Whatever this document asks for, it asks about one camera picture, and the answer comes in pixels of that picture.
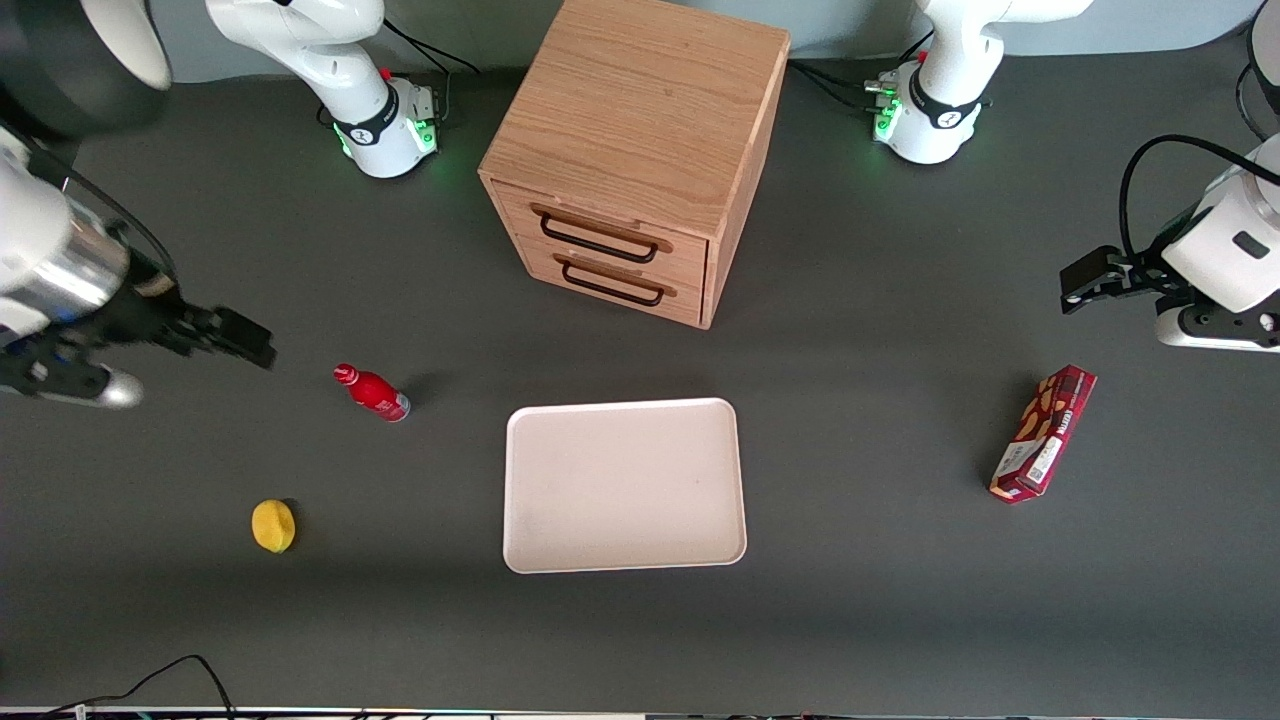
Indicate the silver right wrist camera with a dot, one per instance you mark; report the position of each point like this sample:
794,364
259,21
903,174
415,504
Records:
95,385

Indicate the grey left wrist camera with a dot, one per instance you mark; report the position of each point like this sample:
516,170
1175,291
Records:
1215,328

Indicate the red snack box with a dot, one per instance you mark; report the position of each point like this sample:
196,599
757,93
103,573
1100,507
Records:
1043,435

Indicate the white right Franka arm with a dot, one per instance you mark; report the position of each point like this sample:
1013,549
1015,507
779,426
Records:
330,60

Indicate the red coke bottle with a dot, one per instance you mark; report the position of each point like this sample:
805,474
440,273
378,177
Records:
378,395

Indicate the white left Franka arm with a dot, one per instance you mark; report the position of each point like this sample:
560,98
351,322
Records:
1225,250

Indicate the white rectangular tray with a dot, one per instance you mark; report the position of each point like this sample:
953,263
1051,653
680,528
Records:
625,485

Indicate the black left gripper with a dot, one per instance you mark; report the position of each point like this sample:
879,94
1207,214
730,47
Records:
1138,272

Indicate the wooden drawer cabinet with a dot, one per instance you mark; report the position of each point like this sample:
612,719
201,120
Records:
640,120

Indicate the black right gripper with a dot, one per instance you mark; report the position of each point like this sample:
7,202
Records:
150,312

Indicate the yellow lemon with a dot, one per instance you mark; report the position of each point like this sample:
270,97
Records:
273,526

